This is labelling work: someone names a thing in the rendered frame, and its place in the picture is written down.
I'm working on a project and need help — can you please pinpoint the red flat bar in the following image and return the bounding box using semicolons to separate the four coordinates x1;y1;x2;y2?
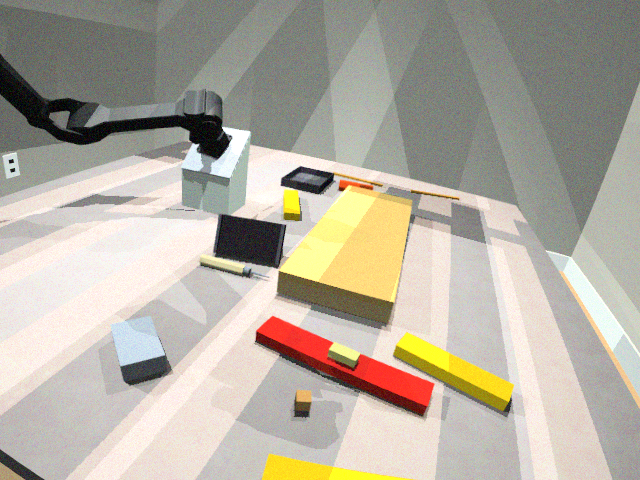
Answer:
256;316;434;415

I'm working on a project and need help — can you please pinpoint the orange-handled awl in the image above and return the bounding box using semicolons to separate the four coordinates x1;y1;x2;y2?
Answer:
338;179;401;197

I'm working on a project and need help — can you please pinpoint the tan rectangular panel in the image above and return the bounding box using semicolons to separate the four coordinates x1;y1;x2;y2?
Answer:
276;185;412;323

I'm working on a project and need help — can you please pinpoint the small tan cube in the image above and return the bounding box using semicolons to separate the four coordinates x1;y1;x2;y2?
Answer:
295;390;311;411

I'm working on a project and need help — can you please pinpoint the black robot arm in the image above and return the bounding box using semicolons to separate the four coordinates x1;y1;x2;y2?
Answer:
0;53;233;159

